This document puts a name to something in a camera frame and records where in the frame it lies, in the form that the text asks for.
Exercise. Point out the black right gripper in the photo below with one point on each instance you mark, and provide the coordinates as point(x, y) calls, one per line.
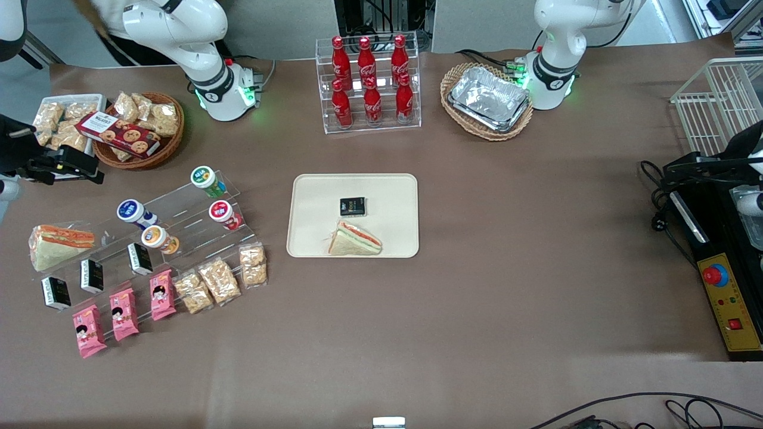
point(13, 150)

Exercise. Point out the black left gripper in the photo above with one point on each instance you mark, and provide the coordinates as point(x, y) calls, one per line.
point(741, 147)

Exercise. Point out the green gum bottle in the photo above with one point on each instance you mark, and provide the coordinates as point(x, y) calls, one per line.
point(204, 177)

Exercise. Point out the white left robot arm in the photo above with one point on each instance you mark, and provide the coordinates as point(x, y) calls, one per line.
point(548, 80)

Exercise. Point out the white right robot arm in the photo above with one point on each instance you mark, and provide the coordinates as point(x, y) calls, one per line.
point(217, 89)

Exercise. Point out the white rectangular snack tray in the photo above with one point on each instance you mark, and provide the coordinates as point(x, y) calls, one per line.
point(71, 98)

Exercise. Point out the blue gum bottle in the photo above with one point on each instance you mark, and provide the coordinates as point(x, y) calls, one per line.
point(131, 211)

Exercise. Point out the orange gum bottle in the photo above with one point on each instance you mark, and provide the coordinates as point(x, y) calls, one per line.
point(155, 237)

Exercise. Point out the red gum bottle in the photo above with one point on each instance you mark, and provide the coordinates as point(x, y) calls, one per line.
point(222, 211)

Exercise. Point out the silver foil tray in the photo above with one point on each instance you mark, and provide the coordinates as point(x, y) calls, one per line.
point(489, 92)
point(503, 126)

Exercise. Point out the beige plastic serving tray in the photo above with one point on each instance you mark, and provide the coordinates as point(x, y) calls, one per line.
point(381, 196)

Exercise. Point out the clear bag of puffed snacks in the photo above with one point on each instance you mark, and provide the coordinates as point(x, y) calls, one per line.
point(145, 102)
point(47, 116)
point(162, 119)
point(80, 111)
point(126, 106)
point(68, 138)

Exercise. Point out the red cookie box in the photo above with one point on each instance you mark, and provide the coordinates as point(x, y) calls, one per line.
point(119, 134)

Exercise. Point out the clear plastic container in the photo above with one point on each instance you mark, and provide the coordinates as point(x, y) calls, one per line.
point(748, 232)

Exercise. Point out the wrapped triangle sandwich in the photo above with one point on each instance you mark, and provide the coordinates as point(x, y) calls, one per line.
point(59, 244)
point(353, 240)

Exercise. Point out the dark brown wicker basket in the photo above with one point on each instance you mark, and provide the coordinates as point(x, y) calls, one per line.
point(164, 152)

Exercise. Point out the small black snack box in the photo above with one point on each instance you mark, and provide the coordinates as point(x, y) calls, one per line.
point(92, 275)
point(140, 258)
point(352, 206)
point(56, 292)

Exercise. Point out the dark metal bar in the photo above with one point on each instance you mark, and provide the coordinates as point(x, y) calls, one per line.
point(42, 50)

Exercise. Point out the black sealing machine yellow panel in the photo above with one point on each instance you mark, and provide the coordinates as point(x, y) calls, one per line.
point(730, 310)

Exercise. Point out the clear acrylic stepped display stand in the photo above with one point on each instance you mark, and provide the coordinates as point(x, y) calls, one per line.
point(191, 223)

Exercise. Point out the pink snack packet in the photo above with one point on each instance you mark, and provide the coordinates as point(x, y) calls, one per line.
point(124, 314)
point(89, 331)
point(162, 295)

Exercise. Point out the clear bag of rice crackers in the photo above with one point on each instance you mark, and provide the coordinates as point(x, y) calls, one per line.
point(194, 292)
point(253, 266)
point(219, 281)

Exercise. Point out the brown table cover sheet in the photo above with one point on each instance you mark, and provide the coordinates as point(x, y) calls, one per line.
point(536, 298)

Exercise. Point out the light tan wicker basket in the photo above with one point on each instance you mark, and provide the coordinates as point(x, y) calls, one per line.
point(459, 128)

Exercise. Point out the red cola bottle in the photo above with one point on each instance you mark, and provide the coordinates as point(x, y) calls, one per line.
point(400, 58)
point(342, 107)
point(366, 59)
point(372, 104)
point(340, 62)
point(405, 101)

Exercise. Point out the clear acrylic bottle rack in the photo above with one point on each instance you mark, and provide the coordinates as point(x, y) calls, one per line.
point(384, 119)

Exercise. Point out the black equipment cabinet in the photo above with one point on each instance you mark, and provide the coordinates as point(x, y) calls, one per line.
point(381, 18)

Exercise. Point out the aluminium frame shelf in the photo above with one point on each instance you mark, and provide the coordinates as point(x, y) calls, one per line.
point(724, 24)

